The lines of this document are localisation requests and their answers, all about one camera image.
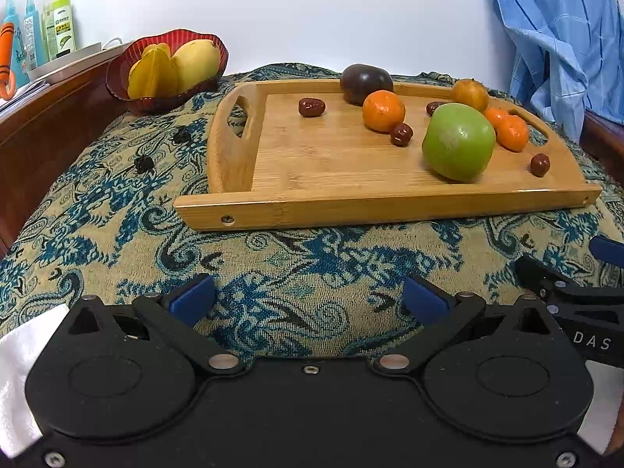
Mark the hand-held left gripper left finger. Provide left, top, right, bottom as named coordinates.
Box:
left=61, top=273, right=246, bottom=377

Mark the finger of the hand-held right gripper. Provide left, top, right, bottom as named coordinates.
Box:
left=589, top=235, right=624, bottom=269
left=516, top=255, right=624, bottom=310

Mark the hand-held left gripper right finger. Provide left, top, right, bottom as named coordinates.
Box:
left=373, top=273, right=559, bottom=377

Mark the small orange tangerine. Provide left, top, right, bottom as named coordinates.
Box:
left=484, top=107, right=510, bottom=130
left=495, top=114, right=530, bottom=153

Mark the green apple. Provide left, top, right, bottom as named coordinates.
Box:
left=422, top=102, right=497, bottom=182

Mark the wooden bamboo tray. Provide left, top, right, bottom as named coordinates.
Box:
left=174, top=78, right=603, bottom=231

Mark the large orange tangerine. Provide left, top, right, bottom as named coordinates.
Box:
left=362, top=90, right=406, bottom=133

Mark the brownish green orange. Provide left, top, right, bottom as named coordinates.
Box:
left=451, top=78, right=489, bottom=113

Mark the dark purple round fruit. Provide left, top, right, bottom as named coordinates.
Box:
left=340, top=64, right=395, bottom=106

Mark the blue beige patterned blanket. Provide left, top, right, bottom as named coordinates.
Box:
left=0, top=62, right=624, bottom=359

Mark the brown wooden chair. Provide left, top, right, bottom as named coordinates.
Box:
left=580, top=107, right=624, bottom=159

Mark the white towel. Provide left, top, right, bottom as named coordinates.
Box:
left=0, top=305, right=624, bottom=456

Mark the red glass fruit bowl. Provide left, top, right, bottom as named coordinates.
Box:
left=105, top=29, right=230, bottom=115

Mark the blue striped cloth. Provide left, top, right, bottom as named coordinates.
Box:
left=485, top=0, right=624, bottom=144

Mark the brown wooden cabinet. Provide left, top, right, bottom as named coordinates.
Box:
left=0, top=44, right=135, bottom=254

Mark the yellow starfruit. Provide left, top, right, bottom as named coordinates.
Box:
left=127, top=43, right=180, bottom=99

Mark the yellow mango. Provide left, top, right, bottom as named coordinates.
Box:
left=172, top=40, right=221, bottom=94

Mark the stack of papers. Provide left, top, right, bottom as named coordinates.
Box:
left=0, top=80, right=52, bottom=119

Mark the white flat box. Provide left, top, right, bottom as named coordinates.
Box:
left=27, top=39, right=133, bottom=85

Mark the green label bottle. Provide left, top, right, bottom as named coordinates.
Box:
left=51, top=0, right=78, bottom=62

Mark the pale green bottle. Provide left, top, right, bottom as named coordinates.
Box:
left=41, top=0, right=57, bottom=62

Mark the teal spray bottle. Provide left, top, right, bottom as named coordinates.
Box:
left=4, top=0, right=23, bottom=83

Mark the orange jump rope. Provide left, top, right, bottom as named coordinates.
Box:
left=0, top=22, right=18, bottom=101

